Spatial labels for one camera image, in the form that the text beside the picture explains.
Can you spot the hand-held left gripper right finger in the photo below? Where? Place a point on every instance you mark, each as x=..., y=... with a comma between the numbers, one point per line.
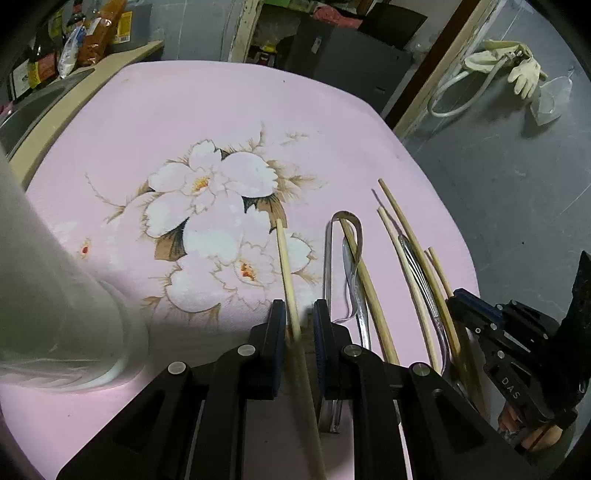
x=321, y=355

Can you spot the black flat panel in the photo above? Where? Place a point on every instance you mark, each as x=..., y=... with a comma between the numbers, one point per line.
x=397, y=25

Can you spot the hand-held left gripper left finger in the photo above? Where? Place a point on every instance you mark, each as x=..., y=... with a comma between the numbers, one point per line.
x=276, y=355

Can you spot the pink floral tablecloth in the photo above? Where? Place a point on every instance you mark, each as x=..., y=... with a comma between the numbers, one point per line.
x=161, y=115

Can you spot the metal spoon with loop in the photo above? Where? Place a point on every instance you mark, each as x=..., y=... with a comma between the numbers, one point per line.
x=328, y=277

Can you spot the red cloth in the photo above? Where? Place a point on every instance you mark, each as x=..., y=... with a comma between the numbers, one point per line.
x=332, y=11

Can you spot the metal sink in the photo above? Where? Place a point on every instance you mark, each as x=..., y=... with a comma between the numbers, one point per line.
x=32, y=110

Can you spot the wooden door frame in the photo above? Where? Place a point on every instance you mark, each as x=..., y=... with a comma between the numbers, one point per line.
x=431, y=78

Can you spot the black cabinet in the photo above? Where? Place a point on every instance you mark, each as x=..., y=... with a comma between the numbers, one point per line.
x=351, y=60

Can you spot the wooden chopstick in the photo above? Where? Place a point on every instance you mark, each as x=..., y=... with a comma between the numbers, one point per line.
x=287, y=277
x=438, y=272
x=369, y=290
x=385, y=221
x=389, y=196

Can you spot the small clear plastic bag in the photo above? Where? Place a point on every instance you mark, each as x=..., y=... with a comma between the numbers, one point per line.
x=71, y=46

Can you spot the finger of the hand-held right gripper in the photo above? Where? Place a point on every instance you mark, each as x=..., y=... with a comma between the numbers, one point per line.
x=475, y=302
x=531, y=318

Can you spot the patterned metal fork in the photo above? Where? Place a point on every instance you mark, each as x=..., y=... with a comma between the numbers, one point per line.
x=415, y=265

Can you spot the dark sauce bottle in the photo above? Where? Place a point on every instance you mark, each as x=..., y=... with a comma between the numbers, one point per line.
x=44, y=69
x=18, y=78

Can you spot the plastic oil jug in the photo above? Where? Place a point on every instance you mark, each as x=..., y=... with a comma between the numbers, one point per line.
x=122, y=25

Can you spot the orange snack packet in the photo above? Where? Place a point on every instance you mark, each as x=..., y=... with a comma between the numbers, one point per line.
x=99, y=34

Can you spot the person's right hand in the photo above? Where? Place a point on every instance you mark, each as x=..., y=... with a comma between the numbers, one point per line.
x=540, y=436

